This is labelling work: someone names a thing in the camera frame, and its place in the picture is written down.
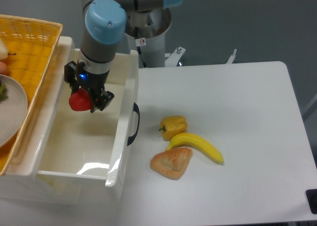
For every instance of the upper white drawer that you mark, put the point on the upper white drawer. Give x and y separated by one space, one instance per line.
85 146

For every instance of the green grapes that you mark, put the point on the green grapes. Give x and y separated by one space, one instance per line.
3 92

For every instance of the white pear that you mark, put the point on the white pear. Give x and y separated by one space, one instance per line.
4 52

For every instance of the yellow banana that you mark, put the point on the yellow banana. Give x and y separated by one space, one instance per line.
197 142

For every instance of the red pepper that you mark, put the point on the red pepper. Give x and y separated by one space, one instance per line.
80 101

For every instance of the grey plate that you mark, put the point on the grey plate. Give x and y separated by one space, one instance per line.
12 110

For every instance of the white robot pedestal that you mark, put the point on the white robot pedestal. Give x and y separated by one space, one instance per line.
145 32

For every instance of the yellow pepper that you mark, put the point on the yellow pepper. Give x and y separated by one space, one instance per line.
172 125

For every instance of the black table corner fixture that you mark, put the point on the black table corner fixture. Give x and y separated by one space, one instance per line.
311 195

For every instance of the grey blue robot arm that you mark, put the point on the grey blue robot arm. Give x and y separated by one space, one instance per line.
105 23

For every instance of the orange peach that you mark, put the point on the orange peach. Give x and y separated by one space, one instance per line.
4 70

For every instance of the yellow wicker basket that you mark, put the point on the yellow wicker basket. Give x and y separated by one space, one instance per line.
34 42

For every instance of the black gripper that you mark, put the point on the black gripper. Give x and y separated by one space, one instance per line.
94 84

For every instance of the white drawer cabinet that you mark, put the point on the white drawer cabinet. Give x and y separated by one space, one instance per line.
21 180

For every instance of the triangular puff pastry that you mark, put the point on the triangular puff pastry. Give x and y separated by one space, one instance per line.
171 163

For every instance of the black drawer handle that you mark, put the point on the black drawer handle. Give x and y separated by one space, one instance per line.
135 124

